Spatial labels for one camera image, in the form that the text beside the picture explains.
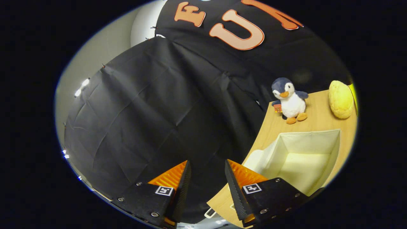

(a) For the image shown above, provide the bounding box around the cream fabric storage box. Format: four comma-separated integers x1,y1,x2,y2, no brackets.
242,129,341,197

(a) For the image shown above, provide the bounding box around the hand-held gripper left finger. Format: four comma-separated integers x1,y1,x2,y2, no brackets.
112,160,192,229

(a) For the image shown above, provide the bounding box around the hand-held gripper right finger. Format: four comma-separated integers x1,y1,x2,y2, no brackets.
225,159,325,228

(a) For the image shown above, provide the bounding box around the yellow bread-shaped plush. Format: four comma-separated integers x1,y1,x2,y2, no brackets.
328,80,354,120

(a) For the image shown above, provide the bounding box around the blue white penguin plush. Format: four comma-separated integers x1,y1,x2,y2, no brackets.
271,77,309,125

